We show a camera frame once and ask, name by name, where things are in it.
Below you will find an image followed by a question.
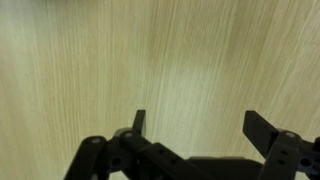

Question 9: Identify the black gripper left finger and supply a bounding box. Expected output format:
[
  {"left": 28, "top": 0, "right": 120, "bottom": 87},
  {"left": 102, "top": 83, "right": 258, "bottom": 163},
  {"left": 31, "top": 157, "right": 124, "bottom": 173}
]
[{"left": 63, "top": 109, "right": 214, "bottom": 180}]

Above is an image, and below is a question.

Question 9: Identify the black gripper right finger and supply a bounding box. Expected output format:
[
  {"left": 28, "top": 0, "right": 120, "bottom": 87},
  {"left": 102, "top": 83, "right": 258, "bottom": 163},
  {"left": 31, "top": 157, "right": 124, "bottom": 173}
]
[{"left": 242, "top": 109, "right": 320, "bottom": 180}]

